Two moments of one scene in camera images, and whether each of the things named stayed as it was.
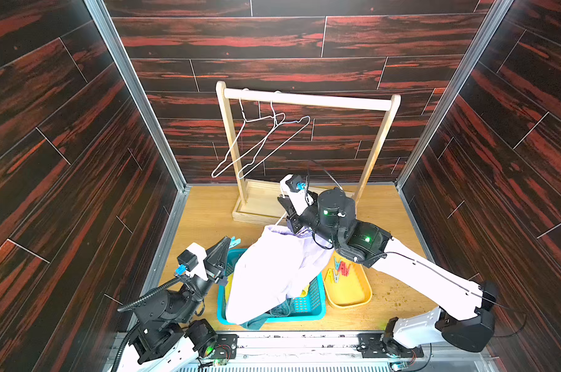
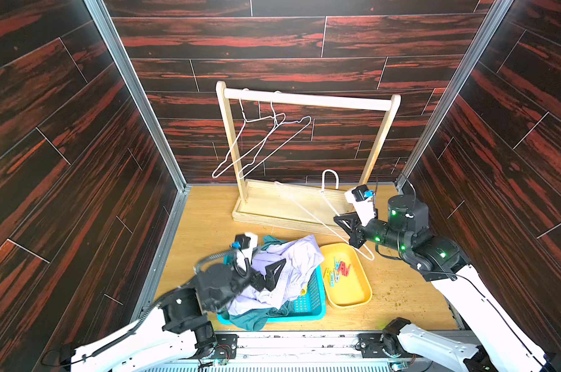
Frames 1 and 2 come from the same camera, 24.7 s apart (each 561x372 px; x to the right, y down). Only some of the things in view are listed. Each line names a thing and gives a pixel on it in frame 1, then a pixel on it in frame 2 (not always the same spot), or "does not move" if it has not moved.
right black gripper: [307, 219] to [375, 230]
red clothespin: [344, 270] does not move
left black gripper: [214, 270] to [267, 283]
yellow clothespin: [329, 275] does not move
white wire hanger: [268, 137] does not move
